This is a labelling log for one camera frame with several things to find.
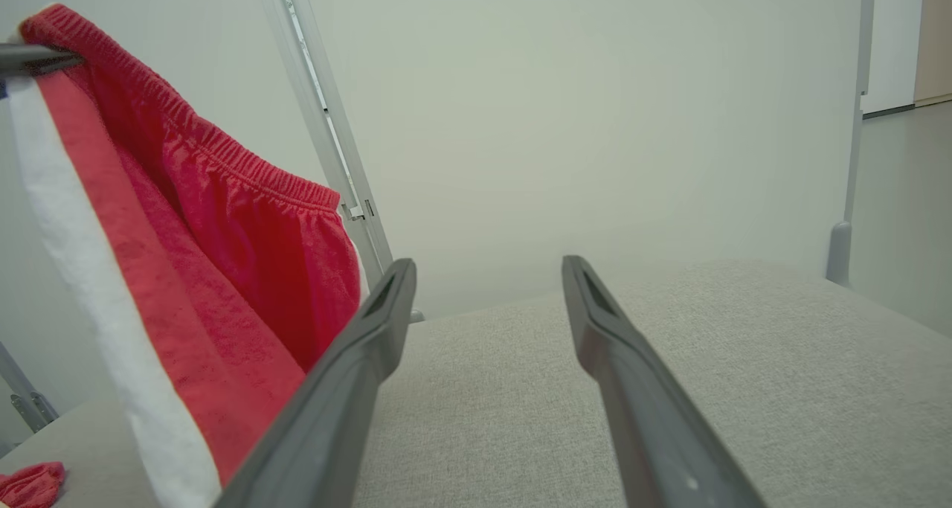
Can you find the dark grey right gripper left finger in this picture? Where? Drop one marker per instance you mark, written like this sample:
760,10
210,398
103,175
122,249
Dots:
335,419

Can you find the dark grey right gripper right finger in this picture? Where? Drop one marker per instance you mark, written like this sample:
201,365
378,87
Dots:
647,419

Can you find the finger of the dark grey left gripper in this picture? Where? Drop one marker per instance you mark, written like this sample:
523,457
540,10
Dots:
37,58

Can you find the red shirt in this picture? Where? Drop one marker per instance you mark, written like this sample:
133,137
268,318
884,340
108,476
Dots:
245,255

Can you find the red and white jersey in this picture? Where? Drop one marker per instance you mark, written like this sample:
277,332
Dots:
30,486

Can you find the grey partition post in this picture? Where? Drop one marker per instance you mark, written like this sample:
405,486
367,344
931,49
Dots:
335,99
314,99

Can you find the grey metal tube frame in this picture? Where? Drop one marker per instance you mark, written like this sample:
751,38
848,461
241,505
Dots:
30,407

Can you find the grey metal corner frame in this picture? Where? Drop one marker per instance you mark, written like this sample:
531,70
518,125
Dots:
855,158

